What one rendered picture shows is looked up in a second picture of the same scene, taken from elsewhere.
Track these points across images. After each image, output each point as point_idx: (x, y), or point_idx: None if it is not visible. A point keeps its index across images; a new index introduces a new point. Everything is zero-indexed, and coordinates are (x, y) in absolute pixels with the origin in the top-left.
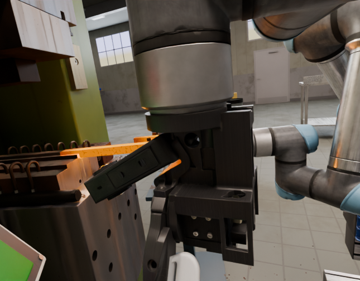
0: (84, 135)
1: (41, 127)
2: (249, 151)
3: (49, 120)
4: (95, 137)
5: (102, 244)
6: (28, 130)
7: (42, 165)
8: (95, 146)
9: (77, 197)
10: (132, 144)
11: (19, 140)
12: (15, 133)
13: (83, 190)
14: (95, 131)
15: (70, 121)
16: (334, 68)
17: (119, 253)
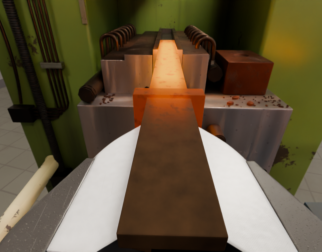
0: (278, 39)
1: (245, 12)
2: None
3: (254, 1)
4: (310, 54)
5: None
6: (239, 13)
7: (133, 47)
8: (237, 58)
9: (84, 96)
10: (162, 64)
11: (232, 25)
12: (233, 15)
13: (123, 99)
14: (317, 42)
15: (266, 6)
16: None
17: None
